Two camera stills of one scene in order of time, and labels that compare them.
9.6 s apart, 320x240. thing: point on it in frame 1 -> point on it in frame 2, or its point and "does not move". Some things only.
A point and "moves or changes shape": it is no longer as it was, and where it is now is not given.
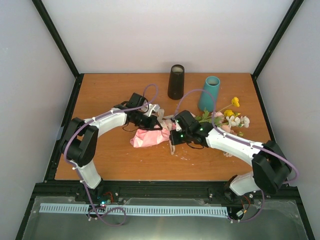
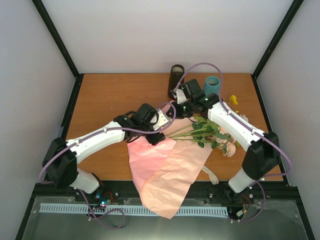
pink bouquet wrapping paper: (148, 137) moves or changes shape
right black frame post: (285, 24) does not move
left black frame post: (61, 46) does not move
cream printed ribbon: (164, 120) -> (213, 179)
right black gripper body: (181, 139) -> (186, 111)
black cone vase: (176, 85) does not move
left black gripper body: (143, 123) -> (154, 139)
